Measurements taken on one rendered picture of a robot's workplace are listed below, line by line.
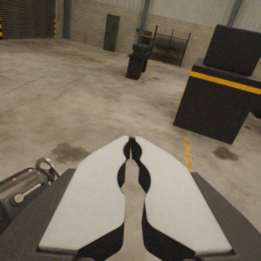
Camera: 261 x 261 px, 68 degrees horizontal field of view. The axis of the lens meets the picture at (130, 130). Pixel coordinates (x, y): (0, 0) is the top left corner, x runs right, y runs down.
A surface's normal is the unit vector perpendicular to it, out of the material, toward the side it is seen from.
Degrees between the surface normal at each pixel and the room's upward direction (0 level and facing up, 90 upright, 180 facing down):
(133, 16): 90
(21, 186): 31
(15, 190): 24
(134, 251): 0
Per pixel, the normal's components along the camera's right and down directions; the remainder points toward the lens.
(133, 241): 0.19, -0.86
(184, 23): -0.21, 0.44
